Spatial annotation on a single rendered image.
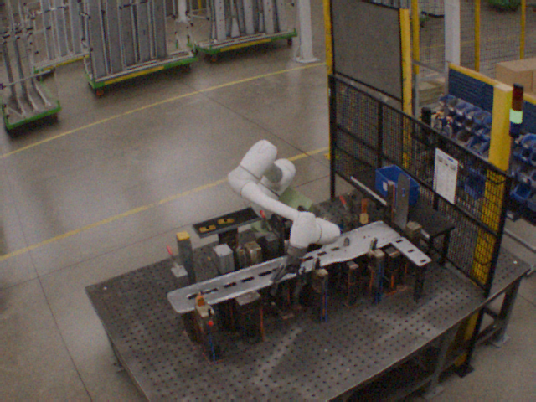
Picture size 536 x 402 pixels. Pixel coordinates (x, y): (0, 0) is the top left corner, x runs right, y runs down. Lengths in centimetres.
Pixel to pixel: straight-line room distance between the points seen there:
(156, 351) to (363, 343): 113
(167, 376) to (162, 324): 44
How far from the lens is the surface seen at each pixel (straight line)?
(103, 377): 410
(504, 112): 305
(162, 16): 1009
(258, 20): 1122
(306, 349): 311
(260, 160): 318
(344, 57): 594
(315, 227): 283
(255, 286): 307
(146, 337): 329
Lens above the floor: 289
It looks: 30 degrees down
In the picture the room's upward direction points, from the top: 3 degrees counter-clockwise
